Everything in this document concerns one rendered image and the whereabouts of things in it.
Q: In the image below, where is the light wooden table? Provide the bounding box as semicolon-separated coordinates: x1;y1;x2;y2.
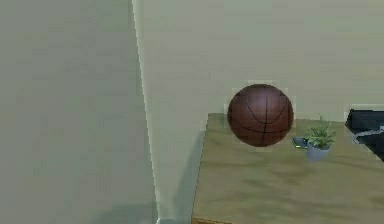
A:
191;112;384;224

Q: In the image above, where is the black laptop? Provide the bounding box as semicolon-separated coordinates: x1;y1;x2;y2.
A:
344;108;384;162

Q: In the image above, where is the brown basketball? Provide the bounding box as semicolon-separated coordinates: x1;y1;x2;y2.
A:
227;83;295;148

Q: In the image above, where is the green plant in grey pot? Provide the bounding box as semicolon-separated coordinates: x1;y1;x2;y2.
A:
303;115;337;163

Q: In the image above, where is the small black remote control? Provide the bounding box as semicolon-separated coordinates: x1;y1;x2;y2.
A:
292;136;309;150

